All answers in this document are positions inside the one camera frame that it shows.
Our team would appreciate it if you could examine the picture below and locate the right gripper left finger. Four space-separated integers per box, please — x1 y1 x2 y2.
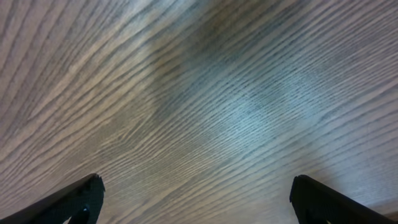
1 174 105 224

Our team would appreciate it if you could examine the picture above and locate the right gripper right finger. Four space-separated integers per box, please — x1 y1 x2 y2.
289 175 395 224

